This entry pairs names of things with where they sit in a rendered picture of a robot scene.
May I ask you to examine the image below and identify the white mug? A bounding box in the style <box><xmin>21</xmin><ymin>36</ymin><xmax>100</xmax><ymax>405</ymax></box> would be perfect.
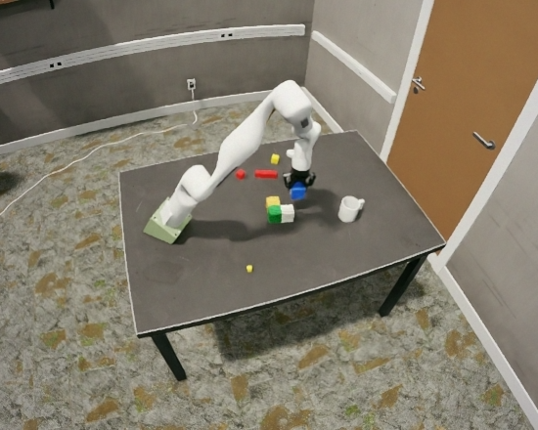
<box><xmin>338</xmin><ymin>196</ymin><xmax>364</xmax><ymax>223</ymax></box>

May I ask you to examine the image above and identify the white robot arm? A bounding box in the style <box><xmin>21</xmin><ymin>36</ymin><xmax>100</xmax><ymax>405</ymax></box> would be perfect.
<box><xmin>160</xmin><ymin>80</ymin><xmax>321</xmax><ymax>228</ymax></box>

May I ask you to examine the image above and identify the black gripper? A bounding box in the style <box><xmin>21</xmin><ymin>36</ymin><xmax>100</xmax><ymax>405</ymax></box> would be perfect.
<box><xmin>283</xmin><ymin>166</ymin><xmax>316</xmax><ymax>194</ymax></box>

